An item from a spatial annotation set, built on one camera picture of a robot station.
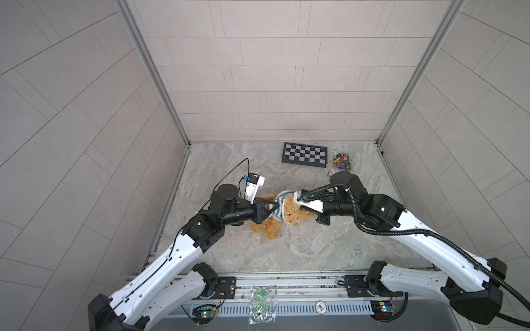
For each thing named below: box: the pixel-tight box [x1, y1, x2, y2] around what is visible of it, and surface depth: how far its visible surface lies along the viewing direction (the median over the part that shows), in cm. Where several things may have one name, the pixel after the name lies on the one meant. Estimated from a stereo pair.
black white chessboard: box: [281, 142, 328, 169], surface depth 110 cm
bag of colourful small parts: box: [332, 152, 352, 172], surface depth 107 cm
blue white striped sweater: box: [269, 190, 295, 223], surface depth 66 cm
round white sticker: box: [314, 299, 328, 316], surface depth 69 cm
